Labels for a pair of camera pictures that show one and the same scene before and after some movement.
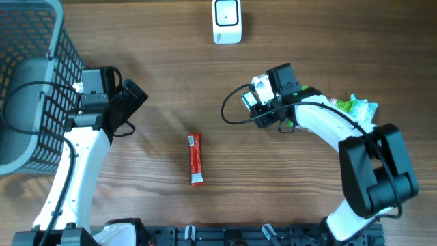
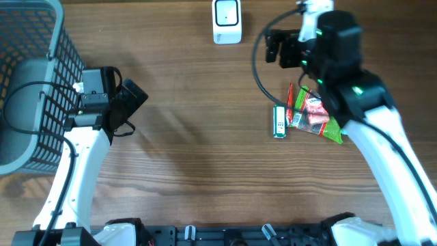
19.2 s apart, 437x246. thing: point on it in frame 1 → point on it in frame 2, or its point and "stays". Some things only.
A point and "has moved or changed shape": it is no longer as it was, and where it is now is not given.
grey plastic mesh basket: (40, 78) stays
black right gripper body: (268, 113) → (293, 54)
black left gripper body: (127, 102) stays
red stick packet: (196, 172) has moved or changed shape
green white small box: (249, 99) has moved or changed shape
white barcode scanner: (227, 21) stays
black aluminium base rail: (253, 236) stays
